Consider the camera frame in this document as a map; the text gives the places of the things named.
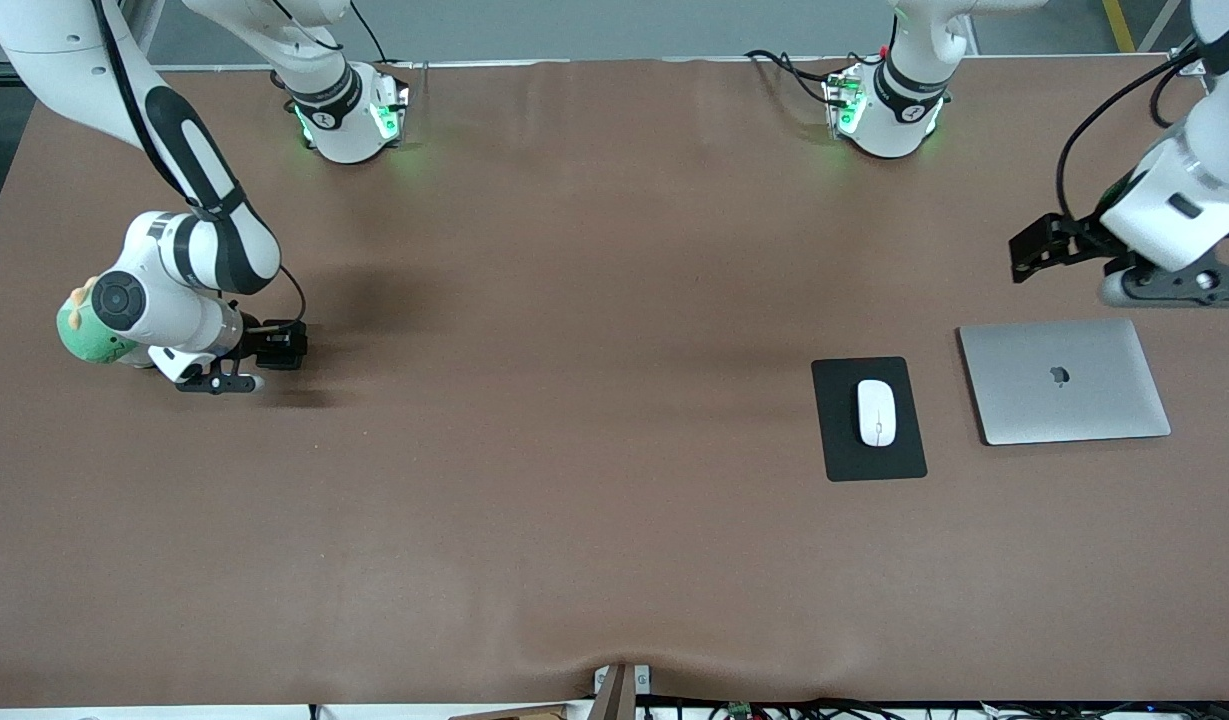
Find black right base cable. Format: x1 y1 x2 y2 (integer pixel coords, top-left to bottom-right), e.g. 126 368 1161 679
349 0 395 66

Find brown table cover mat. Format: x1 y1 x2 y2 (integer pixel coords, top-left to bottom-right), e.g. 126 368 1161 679
0 55 1229 707

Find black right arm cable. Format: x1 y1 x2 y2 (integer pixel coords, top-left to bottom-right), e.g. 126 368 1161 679
92 0 307 326

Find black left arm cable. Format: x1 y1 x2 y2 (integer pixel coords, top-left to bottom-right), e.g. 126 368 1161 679
1056 40 1215 221

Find black left base cables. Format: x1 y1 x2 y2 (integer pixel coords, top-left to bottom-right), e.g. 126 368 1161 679
744 48 855 111

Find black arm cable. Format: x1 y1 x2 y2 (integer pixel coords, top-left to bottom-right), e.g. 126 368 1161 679
1056 40 1215 221
92 0 307 326

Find silver closed laptop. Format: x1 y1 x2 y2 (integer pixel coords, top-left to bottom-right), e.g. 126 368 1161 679
957 318 1173 447

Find white computer mouse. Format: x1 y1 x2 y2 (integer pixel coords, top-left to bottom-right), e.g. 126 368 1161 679
855 378 898 448

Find black phone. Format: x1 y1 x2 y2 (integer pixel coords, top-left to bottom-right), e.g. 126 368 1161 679
262 322 309 369

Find aluminium frame post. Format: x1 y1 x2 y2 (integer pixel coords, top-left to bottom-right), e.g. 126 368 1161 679
1169 0 1229 76

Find black mouse pad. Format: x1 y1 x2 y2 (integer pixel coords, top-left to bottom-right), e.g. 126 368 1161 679
811 356 929 483

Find green dinosaur plush toy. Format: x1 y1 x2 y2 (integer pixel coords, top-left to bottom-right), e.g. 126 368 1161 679
56 285 140 367

